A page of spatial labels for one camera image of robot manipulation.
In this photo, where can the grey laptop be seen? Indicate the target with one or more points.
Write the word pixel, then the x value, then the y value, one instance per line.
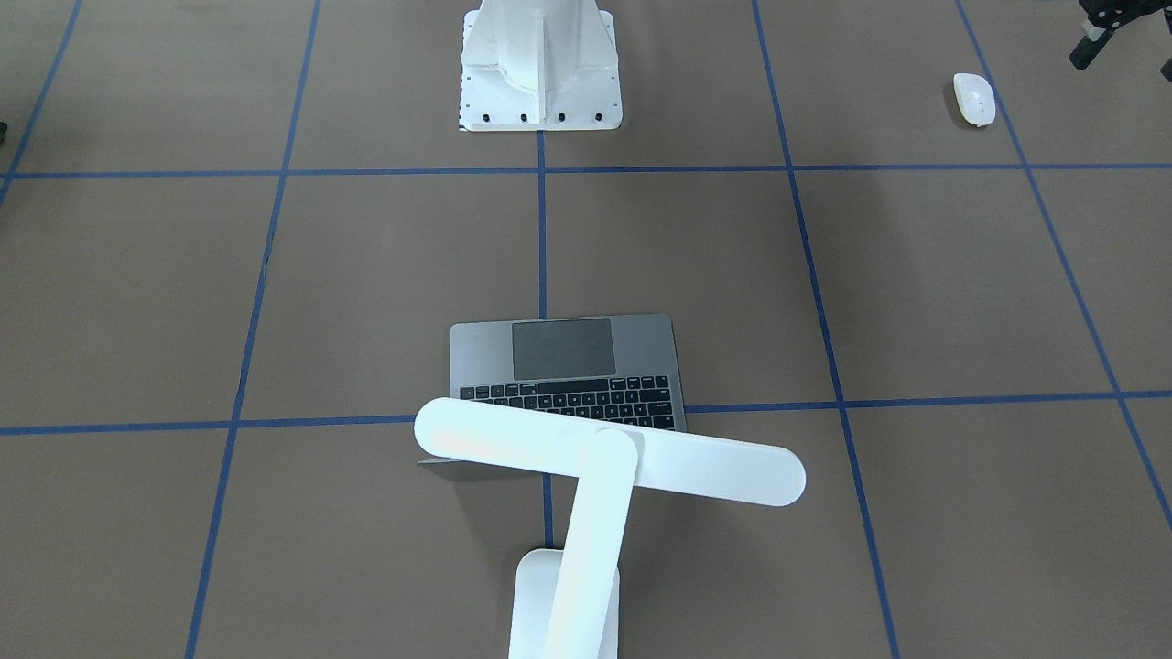
pixel 614 368

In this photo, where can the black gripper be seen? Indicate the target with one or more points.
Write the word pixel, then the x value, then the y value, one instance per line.
pixel 1105 29

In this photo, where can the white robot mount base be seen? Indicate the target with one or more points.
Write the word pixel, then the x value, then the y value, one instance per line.
pixel 539 66

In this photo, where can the white computer mouse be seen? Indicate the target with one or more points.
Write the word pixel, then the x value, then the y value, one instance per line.
pixel 974 98

